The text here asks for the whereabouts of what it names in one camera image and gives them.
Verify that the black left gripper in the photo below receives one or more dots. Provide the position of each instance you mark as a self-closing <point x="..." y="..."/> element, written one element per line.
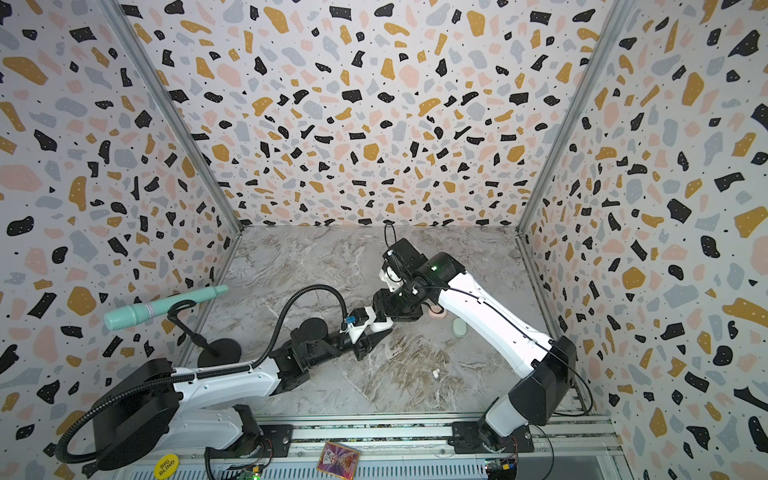
<point x="365" y="345"/>

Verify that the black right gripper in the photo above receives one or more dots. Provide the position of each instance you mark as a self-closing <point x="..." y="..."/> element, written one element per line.
<point x="389" y="303"/>

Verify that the mint green earbud charging case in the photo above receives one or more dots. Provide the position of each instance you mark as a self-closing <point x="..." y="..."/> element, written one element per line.
<point x="459" y="328"/>

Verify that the white earbud charging case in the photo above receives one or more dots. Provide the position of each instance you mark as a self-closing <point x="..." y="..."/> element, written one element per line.
<point x="380" y="326"/>

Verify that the pink earbud charging case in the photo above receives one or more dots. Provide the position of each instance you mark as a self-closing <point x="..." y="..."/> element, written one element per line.
<point x="436" y="311"/>

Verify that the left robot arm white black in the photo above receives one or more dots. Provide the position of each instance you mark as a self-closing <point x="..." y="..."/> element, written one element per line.
<point x="160" y="406"/>

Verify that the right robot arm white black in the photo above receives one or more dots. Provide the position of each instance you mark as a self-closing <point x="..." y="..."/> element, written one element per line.
<point x="545" y="367"/>

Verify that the colourful card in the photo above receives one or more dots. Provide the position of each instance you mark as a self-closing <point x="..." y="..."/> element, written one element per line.
<point x="338" y="461"/>

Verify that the black microphone stand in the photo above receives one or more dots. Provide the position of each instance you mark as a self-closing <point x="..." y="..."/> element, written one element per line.
<point x="220" y="352"/>

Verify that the yellow round sticker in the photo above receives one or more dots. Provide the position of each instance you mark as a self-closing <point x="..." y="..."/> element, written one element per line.
<point x="166" y="467"/>

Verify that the mint green microphone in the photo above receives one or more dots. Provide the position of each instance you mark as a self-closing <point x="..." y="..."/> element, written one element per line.
<point x="135" y="314"/>

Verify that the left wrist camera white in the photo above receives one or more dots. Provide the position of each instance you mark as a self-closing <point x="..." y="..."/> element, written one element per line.
<point x="355" y="324"/>

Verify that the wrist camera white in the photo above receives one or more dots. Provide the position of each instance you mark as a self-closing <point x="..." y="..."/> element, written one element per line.
<point x="390" y="278"/>
<point x="355" y="324"/>

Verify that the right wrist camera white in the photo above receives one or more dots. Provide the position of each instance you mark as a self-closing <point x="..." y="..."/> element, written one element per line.
<point x="390" y="278"/>

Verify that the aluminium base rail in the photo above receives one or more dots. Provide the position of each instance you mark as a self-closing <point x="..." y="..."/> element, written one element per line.
<point x="421" y="446"/>

